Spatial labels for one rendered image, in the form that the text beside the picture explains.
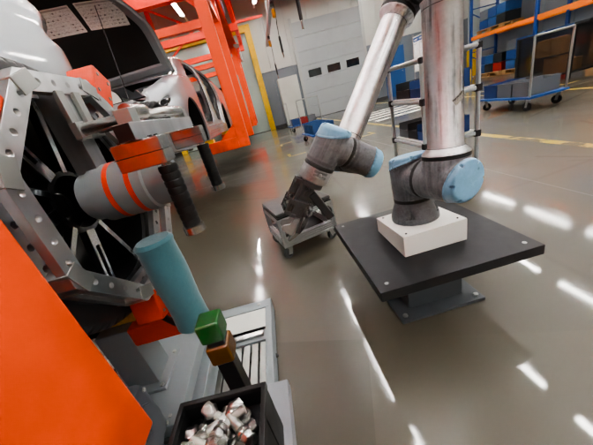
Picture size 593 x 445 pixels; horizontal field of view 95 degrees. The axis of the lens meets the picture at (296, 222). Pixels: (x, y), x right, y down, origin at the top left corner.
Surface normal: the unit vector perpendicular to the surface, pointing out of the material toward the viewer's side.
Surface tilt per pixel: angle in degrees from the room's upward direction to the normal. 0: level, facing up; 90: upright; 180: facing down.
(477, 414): 0
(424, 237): 90
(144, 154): 90
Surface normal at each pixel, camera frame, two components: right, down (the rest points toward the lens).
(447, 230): 0.14, 0.37
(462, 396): -0.24, -0.89
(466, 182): 0.36, 0.30
